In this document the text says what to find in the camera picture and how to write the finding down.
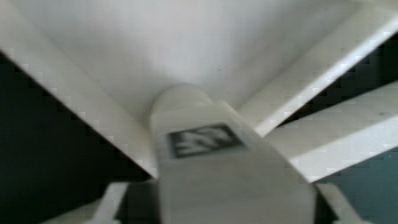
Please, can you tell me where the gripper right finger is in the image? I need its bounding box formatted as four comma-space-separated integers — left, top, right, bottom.
317, 183, 374, 224

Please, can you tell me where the white square table top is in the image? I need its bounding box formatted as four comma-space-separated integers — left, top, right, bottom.
0, 0, 398, 171

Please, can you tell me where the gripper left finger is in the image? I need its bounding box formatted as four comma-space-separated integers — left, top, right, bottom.
41, 182, 130, 224

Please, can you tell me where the white U-shaped fence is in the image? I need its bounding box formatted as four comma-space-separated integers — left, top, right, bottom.
265, 81, 398, 182

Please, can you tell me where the white table leg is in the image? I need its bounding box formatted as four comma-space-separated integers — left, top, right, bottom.
151, 84, 317, 224

